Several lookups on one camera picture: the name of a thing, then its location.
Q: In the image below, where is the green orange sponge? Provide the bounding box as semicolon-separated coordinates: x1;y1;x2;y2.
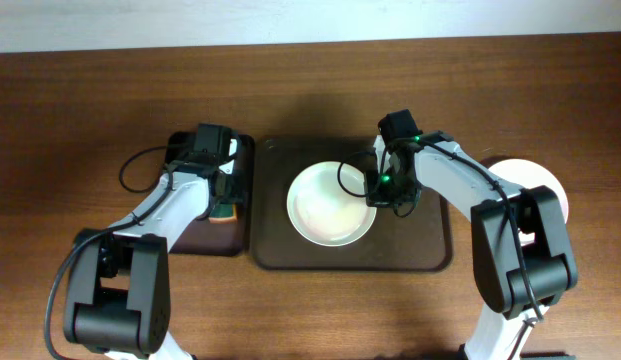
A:
208;203;238;224

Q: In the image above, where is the white plate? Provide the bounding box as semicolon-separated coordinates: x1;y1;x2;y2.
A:
286;161;376;247
488;159;569;223

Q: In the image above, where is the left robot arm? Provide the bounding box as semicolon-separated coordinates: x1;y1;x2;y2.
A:
50;124;254;359

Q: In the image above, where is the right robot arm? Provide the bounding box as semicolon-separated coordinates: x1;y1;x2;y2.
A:
364;110;578;359

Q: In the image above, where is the large dark brown tray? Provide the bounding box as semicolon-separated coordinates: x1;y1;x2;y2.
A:
249;137;453;272

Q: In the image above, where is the small black tray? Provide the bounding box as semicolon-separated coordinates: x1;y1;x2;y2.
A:
170;134;255;257

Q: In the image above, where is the right black cable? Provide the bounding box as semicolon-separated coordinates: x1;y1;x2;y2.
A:
336;137;546;324

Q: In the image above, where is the black cable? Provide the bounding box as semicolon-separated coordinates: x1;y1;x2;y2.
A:
43;145;171;360
336;137;546;324

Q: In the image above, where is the left black cable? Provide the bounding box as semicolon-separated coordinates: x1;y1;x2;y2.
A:
43;145;171;360

